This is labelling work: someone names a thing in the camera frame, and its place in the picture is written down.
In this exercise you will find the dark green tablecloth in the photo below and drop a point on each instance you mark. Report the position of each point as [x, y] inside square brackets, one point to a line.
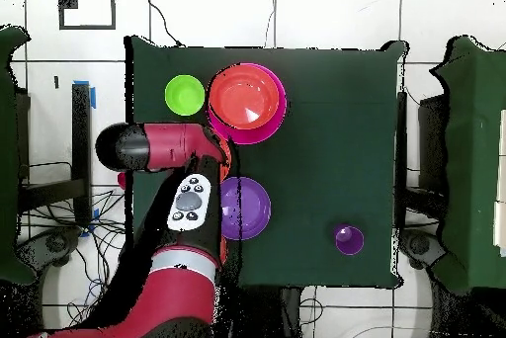
[336, 136]

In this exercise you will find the purple cup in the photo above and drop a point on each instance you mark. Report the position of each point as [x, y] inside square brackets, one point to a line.
[350, 242]

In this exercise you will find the gray pedestal leg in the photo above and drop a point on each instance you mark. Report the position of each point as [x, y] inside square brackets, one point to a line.
[51, 243]
[419, 244]

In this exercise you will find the purple bowl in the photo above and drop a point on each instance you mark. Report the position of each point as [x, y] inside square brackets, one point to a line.
[253, 207]

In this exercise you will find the black metal stand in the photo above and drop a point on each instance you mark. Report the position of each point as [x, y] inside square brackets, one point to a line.
[81, 136]
[401, 136]

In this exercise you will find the black tape square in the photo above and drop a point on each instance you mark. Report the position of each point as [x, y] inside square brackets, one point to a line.
[87, 27]

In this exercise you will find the blue tape strip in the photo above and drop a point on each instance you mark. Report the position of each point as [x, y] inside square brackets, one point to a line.
[96, 213]
[93, 97]

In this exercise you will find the green cloth covered table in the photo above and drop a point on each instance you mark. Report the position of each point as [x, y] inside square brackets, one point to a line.
[474, 156]
[10, 156]

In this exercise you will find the small red bowl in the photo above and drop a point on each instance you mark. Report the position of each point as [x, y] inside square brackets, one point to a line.
[121, 180]

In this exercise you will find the small green bowl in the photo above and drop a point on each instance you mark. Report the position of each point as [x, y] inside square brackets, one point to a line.
[184, 95]

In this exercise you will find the large pink bowl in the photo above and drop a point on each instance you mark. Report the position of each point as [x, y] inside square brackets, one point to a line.
[261, 136]

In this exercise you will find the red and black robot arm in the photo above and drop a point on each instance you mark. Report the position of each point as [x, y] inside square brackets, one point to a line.
[182, 294]

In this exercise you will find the large orange bowl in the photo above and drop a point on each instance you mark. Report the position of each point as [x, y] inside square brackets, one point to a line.
[226, 152]
[245, 93]

